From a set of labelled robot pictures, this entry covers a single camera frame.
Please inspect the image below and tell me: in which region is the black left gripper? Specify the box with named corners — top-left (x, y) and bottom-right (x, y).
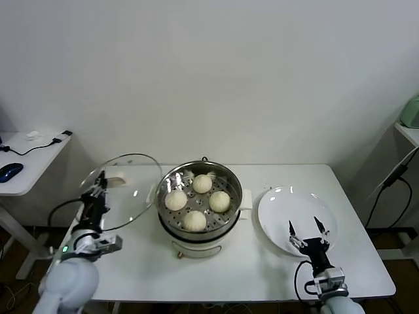
top-left (80, 170), bottom-right (111, 235)

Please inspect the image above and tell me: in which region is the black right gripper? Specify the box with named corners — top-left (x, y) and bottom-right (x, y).
top-left (287, 215), bottom-right (332, 272)

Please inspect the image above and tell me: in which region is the glass lid with white handle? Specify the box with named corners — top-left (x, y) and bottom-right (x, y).
top-left (79, 152), bottom-right (163, 232)

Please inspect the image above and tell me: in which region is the white steamed baozi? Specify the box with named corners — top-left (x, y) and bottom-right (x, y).
top-left (192, 173), bottom-right (213, 194)
top-left (164, 190), bottom-right (188, 211)
top-left (182, 210), bottom-right (208, 232)
top-left (208, 191), bottom-right (232, 213)

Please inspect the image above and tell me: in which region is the stainless steel steamer basket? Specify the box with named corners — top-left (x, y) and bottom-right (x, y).
top-left (154, 160), bottom-right (244, 241)

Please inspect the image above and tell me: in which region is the steel steamer pot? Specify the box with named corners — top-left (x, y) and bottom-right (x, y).
top-left (145, 183), bottom-right (253, 262)

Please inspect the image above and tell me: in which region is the white round plate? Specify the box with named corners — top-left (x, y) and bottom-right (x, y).
top-left (257, 185), bottom-right (338, 258)

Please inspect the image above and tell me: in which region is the white side desk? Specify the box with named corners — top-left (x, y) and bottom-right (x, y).
top-left (0, 131), bottom-right (99, 282)
top-left (363, 121), bottom-right (419, 262)

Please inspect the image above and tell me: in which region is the blue computer mouse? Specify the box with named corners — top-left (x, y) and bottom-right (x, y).
top-left (0, 162), bottom-right (24, 183)

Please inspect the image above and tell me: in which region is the pale green appliance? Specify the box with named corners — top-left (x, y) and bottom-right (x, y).
top-left (398, 93), bottom-right (419, 128)

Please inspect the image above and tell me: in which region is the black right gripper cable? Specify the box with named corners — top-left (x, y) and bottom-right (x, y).
top-left (293, 260), bottom-right (320, 300)

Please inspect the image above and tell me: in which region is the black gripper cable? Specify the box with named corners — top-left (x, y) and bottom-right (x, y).
top-left (48, 199), bottom-right (86, 230)
top-left (293, 260), bottom-right (320, 300)

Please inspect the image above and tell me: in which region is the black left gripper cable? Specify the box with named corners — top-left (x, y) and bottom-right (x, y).
top-left (48, 199), bottom-right (86, 230)

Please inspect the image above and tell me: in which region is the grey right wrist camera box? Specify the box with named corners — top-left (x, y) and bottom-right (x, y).
top-left (313, 267), bottom-right (348, 292)

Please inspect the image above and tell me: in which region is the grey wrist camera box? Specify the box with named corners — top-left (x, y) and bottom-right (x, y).
top-left (313, 267), bottom-right (348, 292)
top-left (94, 234), bottom-right (124, 254)

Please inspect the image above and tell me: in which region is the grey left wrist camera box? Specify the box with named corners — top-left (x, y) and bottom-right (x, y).
top-left (94, 234), bottom-right (124, 254)

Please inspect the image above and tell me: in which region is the black desk cable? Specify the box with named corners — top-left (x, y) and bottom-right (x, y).
top-left (0, 130), bottom-right (73, 157)

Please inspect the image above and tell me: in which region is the black power adapter cable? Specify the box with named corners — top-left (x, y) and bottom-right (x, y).
top-left (363, 162), bottom-right (413, 230)

